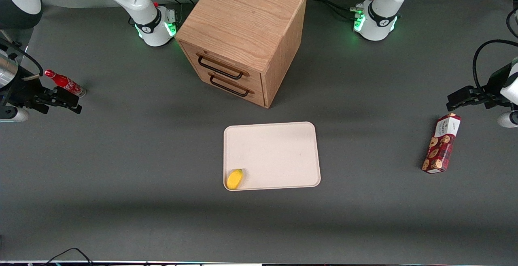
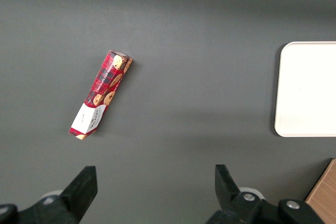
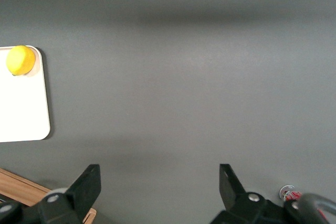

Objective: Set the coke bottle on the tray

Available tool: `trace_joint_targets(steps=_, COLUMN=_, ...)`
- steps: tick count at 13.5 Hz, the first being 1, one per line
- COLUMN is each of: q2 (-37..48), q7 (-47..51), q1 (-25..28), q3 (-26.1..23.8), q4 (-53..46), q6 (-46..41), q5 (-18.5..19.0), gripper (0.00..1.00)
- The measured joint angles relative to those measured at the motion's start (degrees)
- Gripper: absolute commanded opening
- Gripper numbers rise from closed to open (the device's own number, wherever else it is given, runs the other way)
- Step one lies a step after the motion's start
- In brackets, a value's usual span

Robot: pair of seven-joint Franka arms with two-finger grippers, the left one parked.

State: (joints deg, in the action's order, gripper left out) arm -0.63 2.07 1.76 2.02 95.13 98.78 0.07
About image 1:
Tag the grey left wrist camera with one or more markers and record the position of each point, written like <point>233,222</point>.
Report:
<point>508,119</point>

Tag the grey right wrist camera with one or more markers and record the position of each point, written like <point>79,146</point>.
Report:
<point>14,115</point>

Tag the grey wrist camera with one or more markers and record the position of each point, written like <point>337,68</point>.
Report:
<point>508,119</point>
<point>14,115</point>

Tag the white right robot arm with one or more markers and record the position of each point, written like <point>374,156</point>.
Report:
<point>141,13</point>

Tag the red cookie box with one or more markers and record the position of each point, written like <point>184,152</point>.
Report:
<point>441,144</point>

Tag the yellow toy mango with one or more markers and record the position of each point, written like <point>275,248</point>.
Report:
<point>234,179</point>

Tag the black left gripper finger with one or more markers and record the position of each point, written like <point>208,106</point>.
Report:
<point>461,95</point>
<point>465,105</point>

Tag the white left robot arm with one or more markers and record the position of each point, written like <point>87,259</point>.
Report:
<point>380,19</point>

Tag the red coke bottle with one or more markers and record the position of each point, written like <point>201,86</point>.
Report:
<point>64,81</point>

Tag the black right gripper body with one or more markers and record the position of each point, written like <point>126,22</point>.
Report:
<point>20,90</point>

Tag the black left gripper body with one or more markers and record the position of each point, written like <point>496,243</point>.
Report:
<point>493,84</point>

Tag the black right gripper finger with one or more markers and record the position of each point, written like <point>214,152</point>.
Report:
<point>68,107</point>
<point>66,95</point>

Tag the beige plastic tray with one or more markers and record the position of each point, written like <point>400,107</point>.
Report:
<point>275,154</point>

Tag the wooden drawer cabinet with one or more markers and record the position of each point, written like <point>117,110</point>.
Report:
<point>243,27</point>

